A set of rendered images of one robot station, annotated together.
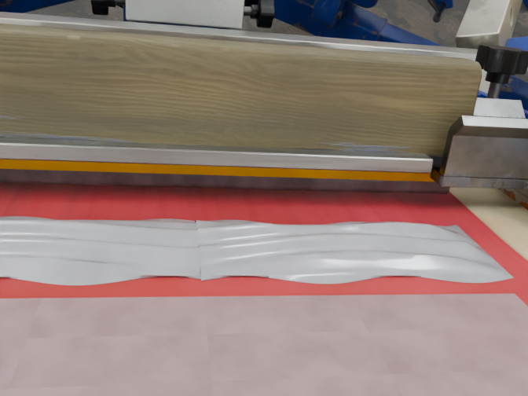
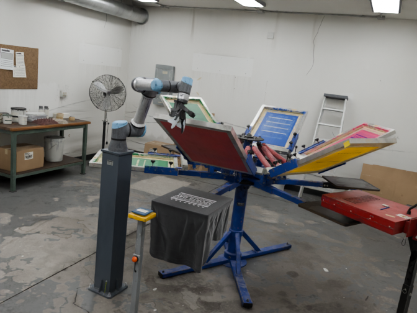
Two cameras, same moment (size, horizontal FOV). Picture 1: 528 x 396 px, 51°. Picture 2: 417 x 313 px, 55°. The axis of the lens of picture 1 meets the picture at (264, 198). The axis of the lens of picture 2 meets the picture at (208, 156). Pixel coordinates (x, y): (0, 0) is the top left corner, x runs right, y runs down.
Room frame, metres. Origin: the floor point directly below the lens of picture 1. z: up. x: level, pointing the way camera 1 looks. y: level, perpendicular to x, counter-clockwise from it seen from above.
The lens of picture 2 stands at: (-2.18, -1.97, 1.88)
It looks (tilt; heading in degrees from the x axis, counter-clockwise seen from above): 12 degrees down; 41
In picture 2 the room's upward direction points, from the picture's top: 7 degrees clockwise
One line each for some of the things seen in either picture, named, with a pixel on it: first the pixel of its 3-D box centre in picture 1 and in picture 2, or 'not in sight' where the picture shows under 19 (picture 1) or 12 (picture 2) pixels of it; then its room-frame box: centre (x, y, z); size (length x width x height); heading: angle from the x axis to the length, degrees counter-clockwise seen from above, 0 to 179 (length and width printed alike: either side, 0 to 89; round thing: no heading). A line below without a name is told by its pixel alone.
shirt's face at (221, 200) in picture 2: not in sight; (193, 199); (-0.08, -0.05, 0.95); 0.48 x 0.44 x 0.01; 18
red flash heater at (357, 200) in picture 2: not in sight; (375, 210); (0.69, -1.09, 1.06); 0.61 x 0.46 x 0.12; 78
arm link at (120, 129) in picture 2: not in sight; (120, 129); (-0.31, 0.60, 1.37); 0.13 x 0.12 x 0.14; 167
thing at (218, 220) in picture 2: not in sight; (216, 233); (-0.01, -0.24, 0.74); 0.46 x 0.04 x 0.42; 18
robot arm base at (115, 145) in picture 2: not in sight; (118, 143); (-0.32, 0.60, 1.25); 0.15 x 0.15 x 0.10
